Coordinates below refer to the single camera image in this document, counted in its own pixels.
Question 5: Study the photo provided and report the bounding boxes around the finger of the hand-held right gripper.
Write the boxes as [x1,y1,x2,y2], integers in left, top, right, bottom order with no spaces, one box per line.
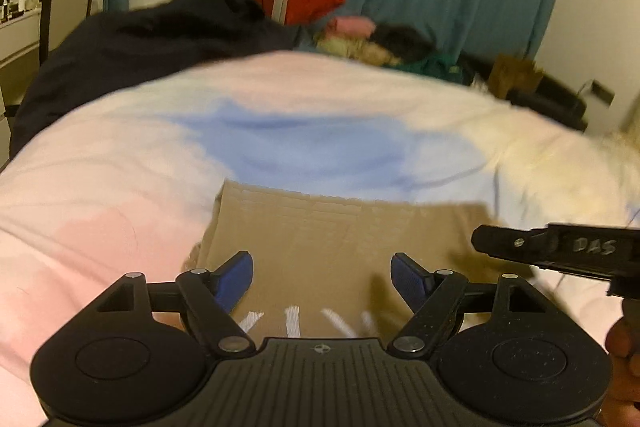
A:
[471,223,549,264]

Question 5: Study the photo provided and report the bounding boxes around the brown paper bag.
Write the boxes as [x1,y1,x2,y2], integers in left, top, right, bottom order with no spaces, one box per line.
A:
[487,55,544,101]

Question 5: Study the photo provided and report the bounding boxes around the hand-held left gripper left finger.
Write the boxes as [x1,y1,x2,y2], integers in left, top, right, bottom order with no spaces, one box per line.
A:
[75,251,257,359]

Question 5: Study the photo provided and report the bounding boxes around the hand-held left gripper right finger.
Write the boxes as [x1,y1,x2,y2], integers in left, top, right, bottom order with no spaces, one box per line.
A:
[389,252,568,359]

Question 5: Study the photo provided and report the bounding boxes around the dark duvet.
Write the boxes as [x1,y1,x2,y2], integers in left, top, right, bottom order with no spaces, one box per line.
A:
[10,0,301,162]

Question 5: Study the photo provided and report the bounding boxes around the person's right hand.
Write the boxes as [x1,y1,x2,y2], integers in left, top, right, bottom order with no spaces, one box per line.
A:
[604,316,640,415]

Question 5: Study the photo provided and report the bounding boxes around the pale yellow clothes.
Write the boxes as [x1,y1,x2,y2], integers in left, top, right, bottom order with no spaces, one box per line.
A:
[315,37,402,68]

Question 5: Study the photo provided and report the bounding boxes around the black sofa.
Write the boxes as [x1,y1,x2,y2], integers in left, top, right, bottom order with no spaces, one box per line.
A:
[460,52,589,131]

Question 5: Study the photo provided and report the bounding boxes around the khaki shirt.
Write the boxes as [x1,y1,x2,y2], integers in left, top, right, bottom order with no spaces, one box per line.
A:
[182,179,536,343]

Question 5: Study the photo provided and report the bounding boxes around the black clothes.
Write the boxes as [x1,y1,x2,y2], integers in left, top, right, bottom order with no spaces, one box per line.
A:
[372,24,437,62]

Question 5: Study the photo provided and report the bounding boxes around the pink garment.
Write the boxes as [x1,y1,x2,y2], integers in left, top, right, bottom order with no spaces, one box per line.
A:
[327,16,377,39]

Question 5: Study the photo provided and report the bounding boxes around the white dressing table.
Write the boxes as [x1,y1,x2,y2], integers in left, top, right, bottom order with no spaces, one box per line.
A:
[0,7,43,118]

